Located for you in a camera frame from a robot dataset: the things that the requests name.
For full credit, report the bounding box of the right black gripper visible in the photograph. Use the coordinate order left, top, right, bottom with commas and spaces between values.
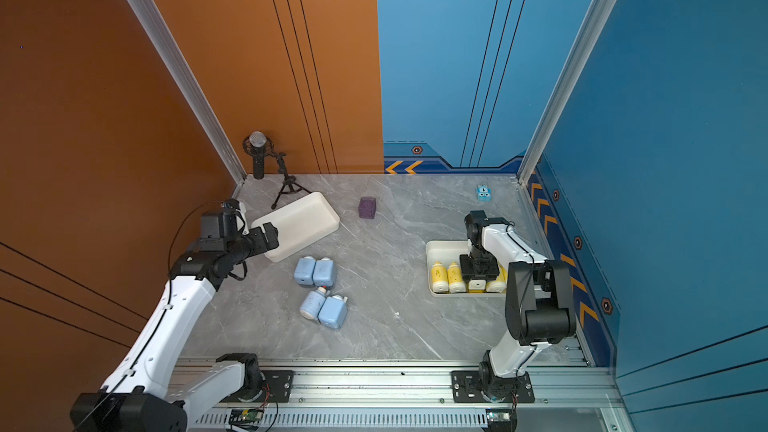
458, 249, 497, 280

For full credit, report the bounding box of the white storage tray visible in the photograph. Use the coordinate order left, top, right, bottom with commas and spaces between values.
426, 241, 506, 298
250, 192, 340, 262

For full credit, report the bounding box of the blue sharpener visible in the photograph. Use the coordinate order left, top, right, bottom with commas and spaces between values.
293, 256, 317, 286
318, 295, 348, 330
299, 286, 328, 322
312, 257, 337, 288

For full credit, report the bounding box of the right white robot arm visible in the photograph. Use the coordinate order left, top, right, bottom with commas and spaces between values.
459, 211, 577, 402

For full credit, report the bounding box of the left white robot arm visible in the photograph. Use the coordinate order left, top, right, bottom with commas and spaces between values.
70, 217, 279, 431

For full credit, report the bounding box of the black mini tripod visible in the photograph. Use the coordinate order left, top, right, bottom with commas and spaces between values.
270, 152, 310, 210

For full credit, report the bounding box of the small teal robot toy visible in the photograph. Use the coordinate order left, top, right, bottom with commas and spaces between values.
476, 185, 492, 202

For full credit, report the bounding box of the black microphone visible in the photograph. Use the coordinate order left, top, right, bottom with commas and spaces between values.
242, 131, 273, 180

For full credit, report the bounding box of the purple cube toy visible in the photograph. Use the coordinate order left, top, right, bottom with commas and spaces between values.
358, 197, 377, 219

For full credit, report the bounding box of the right green circuit board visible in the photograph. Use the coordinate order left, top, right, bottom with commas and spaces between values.
486, 409, 518, 432

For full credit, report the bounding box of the green circuit board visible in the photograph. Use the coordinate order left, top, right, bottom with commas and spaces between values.
227, 409, 264, 431
486, 409, 518, 432

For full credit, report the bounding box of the left green circuit board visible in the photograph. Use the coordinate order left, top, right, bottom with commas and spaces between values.
227, 409, 264, 431

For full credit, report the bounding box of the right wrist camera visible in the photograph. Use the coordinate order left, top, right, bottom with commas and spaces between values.
464, 210, 488, 247

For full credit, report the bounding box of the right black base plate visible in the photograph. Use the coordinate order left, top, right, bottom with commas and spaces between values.
450, 370, 536, 404

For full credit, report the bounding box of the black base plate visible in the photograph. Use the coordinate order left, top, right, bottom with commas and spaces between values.
233, 370, 294, 404
450, 370, 536, 404

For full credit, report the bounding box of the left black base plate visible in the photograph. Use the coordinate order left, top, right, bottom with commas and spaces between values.
233, 370, 294, 404

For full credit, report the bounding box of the aluminium rail frame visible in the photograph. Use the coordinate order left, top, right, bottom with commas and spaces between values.
161, 357, 637, 432

